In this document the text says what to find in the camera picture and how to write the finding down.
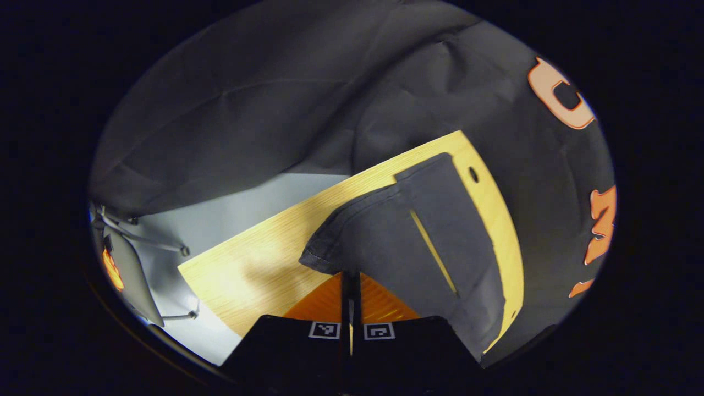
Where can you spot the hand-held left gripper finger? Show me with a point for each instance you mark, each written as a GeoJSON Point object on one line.
{"type": "Point", "coordinates": [356, 308]}
{"type": "Point", "coordinates": [346, 308]}

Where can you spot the dark grey jeans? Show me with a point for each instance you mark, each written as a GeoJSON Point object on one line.
{"type": "Point", "coordinates": [396, 242]}

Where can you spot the grey metal stand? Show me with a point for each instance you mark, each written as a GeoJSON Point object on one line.
{"type": "Point", "coordinates": [129, 275]}

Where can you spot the black backdrop cloth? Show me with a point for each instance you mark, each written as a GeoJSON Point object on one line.
{"type": "Point", "coordinates": [247, 110]}

